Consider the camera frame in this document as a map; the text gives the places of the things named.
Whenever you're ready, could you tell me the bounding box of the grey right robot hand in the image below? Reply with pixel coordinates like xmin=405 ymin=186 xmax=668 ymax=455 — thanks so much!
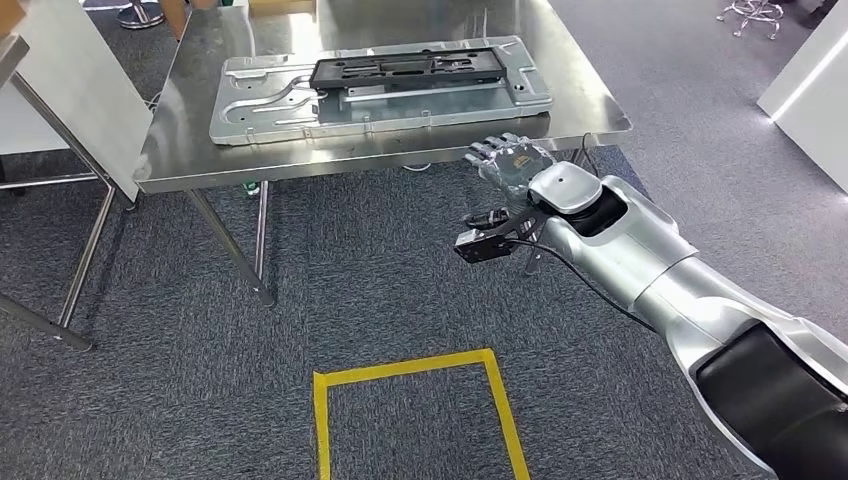
xmin=462 ymin=132 xmax=556 ymax=232

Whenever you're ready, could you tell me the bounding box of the black plastic slotted panel part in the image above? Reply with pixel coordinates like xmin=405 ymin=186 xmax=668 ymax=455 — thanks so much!
xmin=309 ymin=47 xmax=509 ymax=92

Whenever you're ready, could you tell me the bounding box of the steel workbench table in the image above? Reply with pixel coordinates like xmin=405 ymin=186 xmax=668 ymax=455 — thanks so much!
xmin=132 ymin=0 xmax=634 ymax=309

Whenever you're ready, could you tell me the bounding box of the stamped metal sheet panel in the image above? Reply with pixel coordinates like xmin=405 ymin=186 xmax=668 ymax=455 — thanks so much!
xmin=209 ymin=34 xmax=554 ymax=147

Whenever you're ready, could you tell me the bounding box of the yellow floor tape square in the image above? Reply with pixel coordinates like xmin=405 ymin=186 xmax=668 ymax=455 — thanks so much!
xmin=312 ymin=348 xmax=531 ymax=480

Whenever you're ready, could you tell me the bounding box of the chrome stool base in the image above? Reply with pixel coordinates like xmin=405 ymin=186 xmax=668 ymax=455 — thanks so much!
xmin=716 ymin=0 xmax=785 ymax=41

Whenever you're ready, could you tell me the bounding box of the thin black wrist wire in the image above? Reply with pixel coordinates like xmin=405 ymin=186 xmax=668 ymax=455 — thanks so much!
xmin=580 ymin=132 xmax=601 ymax=177

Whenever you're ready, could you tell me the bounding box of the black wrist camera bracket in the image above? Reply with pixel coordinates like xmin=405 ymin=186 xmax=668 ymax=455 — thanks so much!
xmin=453 ymin=206 xmax=551 ymax=265

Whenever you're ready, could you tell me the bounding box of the white pedestal block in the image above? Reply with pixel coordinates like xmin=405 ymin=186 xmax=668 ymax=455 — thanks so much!
xmin=757 ymin=29 xmax=848 ymax=195

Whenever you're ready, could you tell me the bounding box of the chrome pedestal base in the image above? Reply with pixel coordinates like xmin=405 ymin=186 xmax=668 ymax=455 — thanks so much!
xmin=117 ymin=0 xmax=166 ymax=30

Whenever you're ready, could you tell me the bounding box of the white panel steel frame table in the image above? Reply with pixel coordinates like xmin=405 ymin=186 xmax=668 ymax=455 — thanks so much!
xmin=0 ymin=0 xmax=155 ymax=352

